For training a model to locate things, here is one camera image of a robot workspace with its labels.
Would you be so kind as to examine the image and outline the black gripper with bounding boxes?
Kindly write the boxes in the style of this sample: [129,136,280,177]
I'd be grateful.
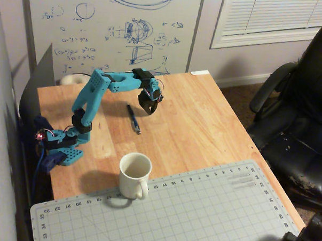
[136,88,164,116]

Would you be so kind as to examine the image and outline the dark blue pen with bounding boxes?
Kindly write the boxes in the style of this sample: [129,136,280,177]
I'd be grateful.
[125,104,143,135]

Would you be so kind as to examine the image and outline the white ceramic mug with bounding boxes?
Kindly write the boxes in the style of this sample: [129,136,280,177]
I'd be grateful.
[117,151,153,200]

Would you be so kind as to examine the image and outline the white round object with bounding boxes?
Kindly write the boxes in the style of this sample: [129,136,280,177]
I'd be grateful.
[60,73,87,87]

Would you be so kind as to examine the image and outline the whiteboard with blue drawings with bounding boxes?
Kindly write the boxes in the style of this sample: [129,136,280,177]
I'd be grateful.
[18,0,206,84]

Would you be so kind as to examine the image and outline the grey gridded cutting mat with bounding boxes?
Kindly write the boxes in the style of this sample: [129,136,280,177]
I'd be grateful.
[28,149,309,241]

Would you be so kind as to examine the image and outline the white window blinds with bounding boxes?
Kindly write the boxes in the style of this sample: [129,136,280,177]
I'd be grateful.
[209,0,322,54]

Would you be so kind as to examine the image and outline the black leather office chair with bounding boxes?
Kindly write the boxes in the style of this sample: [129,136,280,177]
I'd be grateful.
[244,8,322,211]

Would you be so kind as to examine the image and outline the blue cable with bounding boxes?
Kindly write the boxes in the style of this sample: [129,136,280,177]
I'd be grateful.
[31,146,47,198]

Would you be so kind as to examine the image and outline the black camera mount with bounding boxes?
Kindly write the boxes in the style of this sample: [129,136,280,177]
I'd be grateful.
[279,211,322,241]

